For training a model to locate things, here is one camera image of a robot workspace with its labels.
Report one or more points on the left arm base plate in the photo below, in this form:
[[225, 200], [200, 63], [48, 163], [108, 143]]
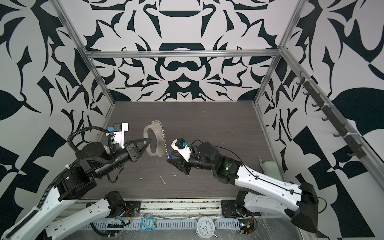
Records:
[[131, 209]]

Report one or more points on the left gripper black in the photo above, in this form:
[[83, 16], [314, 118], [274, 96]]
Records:
[[131, 149]]

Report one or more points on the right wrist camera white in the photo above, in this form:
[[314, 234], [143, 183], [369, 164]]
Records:
[[183, 148]]

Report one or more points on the keyring with chain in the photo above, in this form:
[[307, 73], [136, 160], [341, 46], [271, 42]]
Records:
[[158, 146]]

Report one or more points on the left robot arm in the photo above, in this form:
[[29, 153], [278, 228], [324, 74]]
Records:
[[93, 162]]

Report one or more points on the small circuit board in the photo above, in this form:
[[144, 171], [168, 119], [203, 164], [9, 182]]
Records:
[[247, 226]]

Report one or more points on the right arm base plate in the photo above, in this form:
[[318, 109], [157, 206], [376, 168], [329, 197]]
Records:
[[229, 210]]

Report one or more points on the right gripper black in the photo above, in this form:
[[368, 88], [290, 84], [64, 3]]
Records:
[[182, 166]]

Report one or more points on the white alarm clock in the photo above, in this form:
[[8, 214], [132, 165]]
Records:
[[205, 228]]

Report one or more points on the white slotted cable duct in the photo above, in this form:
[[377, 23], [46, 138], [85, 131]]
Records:
[[189, 224]]

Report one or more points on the black wall hook rail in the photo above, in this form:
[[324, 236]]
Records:
[[333, 115]]

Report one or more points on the blue owl figurine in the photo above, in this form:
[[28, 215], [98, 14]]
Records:
[[148, 224]]

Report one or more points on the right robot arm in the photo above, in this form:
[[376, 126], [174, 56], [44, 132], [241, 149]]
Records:
[[262, 194]]

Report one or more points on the pale green case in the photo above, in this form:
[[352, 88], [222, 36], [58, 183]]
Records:
[[271, 169]]

